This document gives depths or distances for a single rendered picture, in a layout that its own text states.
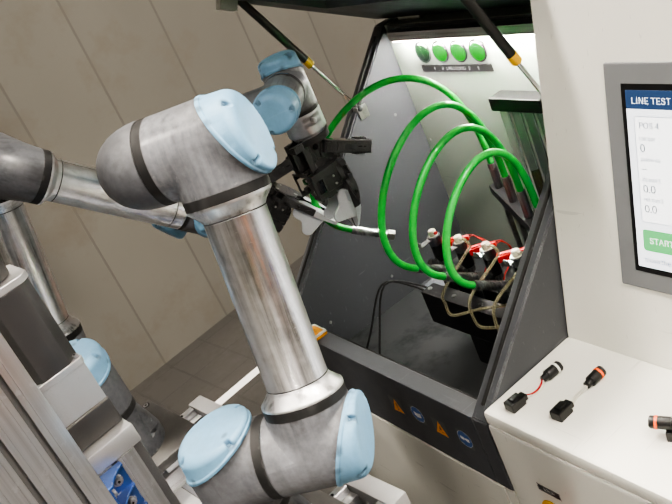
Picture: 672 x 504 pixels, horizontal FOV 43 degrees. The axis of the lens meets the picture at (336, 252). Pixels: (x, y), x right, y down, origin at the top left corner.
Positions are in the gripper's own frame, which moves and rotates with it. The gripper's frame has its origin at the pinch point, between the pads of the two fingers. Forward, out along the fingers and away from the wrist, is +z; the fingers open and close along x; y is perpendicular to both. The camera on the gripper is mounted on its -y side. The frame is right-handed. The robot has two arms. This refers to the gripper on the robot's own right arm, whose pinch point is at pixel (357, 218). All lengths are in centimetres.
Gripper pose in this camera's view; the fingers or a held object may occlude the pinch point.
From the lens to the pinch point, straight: 168.3
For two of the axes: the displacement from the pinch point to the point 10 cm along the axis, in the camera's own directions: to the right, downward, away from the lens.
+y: -7.5, 5.4, -3.9
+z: 3.8, 8.3, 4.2
